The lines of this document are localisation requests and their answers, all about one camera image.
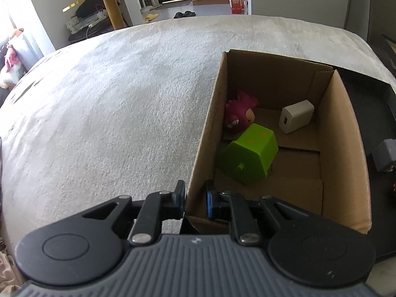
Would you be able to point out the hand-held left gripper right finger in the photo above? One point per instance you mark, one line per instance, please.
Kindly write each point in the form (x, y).
(209, 199)

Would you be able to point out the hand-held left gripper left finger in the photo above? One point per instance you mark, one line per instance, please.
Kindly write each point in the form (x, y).
(180, 198)

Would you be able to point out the green block toy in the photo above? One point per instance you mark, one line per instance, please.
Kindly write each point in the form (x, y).
(253, 151)

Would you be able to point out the pink spiky toy figure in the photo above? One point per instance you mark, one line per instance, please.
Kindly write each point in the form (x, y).
(239, 113)

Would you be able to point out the white charger plug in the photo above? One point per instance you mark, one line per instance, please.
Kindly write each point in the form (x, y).
(295, 116)

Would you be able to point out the brown cardboard box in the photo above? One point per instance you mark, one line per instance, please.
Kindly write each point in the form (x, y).
(337, 148)

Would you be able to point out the black shallow tray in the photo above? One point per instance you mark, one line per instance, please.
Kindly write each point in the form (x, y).
(383, 111)

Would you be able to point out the grey block toy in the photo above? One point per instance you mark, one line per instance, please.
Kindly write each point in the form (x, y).
(385, 156)

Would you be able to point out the pair of black slippers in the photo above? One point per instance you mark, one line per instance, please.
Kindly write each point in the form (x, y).
(184, 14)

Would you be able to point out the yellow slipper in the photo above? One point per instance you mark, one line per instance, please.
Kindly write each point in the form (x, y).
(151, 16)

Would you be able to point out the pink cloth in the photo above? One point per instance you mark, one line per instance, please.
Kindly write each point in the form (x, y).
(7, 269)

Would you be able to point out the orange cardboard box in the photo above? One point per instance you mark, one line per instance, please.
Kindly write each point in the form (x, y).
(236, 3)

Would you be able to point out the white power strip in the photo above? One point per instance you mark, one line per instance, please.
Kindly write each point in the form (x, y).
(80, 21)

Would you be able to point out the pink plush toy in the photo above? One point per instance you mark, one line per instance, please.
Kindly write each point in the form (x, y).
(10, 58)

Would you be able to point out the grey board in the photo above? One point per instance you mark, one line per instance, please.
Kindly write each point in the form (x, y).
(359, 3)

